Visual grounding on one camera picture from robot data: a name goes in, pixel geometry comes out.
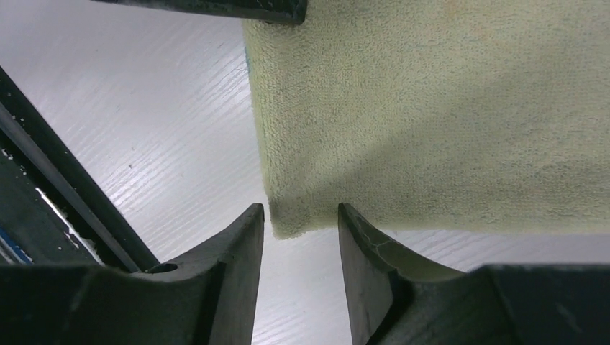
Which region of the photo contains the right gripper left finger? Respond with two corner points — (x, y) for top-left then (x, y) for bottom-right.
(1, 203), (264, 344)

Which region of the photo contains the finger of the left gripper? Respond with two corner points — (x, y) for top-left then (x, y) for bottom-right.
(97, 0), (308, 25)

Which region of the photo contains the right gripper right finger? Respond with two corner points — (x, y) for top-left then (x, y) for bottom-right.
(337, 203), (609, 344)

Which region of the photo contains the green yellow towel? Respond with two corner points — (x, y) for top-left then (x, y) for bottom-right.
(242, 1), (609, 238)

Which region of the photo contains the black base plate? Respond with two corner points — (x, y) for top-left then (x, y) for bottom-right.
(1, 72), (159, 272)

